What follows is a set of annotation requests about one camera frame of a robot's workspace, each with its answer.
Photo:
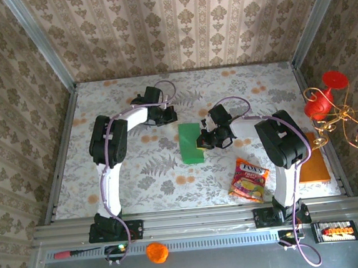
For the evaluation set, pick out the red plastic vase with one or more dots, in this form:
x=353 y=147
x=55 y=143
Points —
x=320 y=102

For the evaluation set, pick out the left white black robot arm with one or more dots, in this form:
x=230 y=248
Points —
x=107 y=140

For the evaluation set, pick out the orange crumpled ball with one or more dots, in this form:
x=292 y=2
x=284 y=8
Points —
x=157 y=252

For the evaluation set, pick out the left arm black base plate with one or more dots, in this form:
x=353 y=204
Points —
x=134 y=230

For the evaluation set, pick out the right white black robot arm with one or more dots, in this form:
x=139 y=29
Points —
x=282 y=137

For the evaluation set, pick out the aluminium corner post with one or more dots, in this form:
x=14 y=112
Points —
x=39 y=39
x=316 y=15

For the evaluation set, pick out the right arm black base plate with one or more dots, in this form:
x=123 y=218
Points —
x=263 y=219

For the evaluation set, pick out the orange flat board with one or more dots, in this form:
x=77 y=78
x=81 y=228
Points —
x=315 y=166

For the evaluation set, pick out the aluminium mounting rail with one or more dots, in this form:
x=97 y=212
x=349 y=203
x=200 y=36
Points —
x=199 y=221

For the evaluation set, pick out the small controller board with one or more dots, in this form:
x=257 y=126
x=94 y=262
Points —
x=115 y=250
x=288 y=235

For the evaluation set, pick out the green square paper sheet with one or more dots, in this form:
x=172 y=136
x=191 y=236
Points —
x=188 y=142

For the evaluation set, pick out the Fox's fruit candy bag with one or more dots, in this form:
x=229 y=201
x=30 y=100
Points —
x=249 y=179

